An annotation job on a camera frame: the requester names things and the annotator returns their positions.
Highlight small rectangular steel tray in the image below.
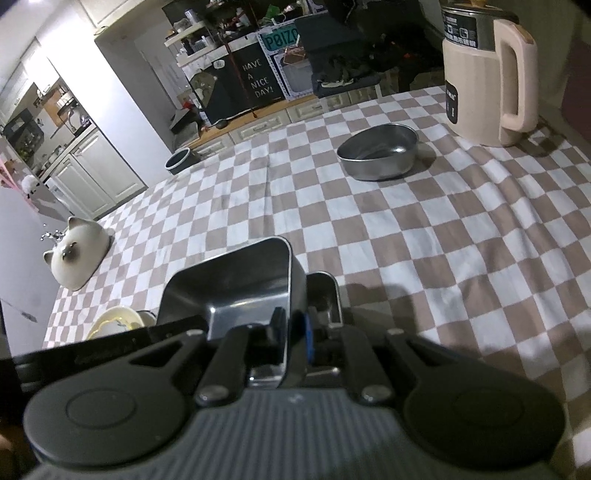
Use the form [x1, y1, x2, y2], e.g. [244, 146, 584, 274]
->
[248, 270, 346, 387]

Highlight white shelf with bottles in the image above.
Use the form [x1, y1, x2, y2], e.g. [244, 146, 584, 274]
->
[164, 9, 217, 68]

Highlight silver faucet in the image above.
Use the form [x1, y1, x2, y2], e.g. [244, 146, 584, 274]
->
[40, 230, 65, 245]

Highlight floral scalloped ceramic bowl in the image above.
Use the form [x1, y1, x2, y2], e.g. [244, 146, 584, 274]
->
[86, 306, 144, 340]

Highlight white kitchen cabinets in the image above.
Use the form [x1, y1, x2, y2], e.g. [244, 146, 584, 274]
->
[41, 126, 145, 219]

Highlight cream two-handled bowl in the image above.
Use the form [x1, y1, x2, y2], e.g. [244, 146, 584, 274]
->
[137, 310, 157, 327]

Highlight beige electric kettle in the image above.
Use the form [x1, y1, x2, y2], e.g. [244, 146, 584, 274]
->
[442, 1, 539, 147]

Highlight cat shaped ceramic dish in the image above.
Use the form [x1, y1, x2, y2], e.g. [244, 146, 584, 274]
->
[43, 216, 111, 291]

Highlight round steel bowl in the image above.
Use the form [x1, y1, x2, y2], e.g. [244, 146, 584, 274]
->
[337, 124, 419, 181]

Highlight large rectangular steel tray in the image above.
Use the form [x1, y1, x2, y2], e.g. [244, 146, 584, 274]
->
[156, 236, 308, 389]

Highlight white storage crate with sign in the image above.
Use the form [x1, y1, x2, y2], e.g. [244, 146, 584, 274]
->
[256, 20, 312, 100]

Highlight grey trash bin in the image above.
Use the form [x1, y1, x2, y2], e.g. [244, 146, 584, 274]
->
[165, 147, 198, 175]

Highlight black have a nice day sign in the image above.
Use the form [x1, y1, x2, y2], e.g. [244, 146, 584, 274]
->
[230, 43, 284, 109]

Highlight checkered tablecloth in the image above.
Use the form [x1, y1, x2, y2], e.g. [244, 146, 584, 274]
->
[43, 87, 590, 479]

